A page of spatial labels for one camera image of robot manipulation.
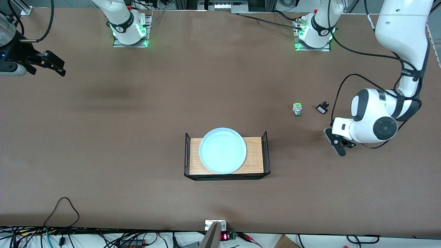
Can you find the black square push button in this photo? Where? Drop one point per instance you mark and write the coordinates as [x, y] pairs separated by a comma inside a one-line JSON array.
[[322, 109]]

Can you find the brown cardboard piece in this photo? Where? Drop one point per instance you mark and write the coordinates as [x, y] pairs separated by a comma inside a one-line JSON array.
[[286, 243]]

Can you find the red digit display module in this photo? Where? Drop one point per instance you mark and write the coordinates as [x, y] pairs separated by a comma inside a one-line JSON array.
[[224, 236]]

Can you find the black device white lights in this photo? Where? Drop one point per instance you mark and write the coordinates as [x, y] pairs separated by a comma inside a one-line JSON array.
[[222, 6]]

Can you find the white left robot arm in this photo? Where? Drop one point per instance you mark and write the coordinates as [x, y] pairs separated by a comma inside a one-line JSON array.
[[372, 117]]

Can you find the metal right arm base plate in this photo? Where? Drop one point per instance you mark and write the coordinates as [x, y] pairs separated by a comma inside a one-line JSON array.
[[131, 45]]

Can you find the green push button switch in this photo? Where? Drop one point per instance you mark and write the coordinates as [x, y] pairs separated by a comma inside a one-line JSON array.
[[297, 109]]

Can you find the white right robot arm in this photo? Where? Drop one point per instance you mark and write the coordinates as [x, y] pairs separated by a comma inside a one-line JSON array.
[[122, 24]]

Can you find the wooden shelf black mesh sides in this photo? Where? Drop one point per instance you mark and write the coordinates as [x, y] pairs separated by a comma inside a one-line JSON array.
[[255, 162]]

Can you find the grey metal camera mount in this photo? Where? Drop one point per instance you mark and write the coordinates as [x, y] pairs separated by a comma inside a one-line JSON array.
[[212, 237]]

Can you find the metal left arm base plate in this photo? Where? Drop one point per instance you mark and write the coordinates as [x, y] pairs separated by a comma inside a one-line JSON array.
[[311, 49]]

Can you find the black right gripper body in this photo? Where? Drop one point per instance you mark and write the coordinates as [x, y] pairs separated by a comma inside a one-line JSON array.
[[18, 54]]

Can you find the light blue round plate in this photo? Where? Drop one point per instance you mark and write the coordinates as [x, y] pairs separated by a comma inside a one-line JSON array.
[[222, 151]]

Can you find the red black clip lead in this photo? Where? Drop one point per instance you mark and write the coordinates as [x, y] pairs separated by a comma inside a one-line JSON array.
[[249, 238]]

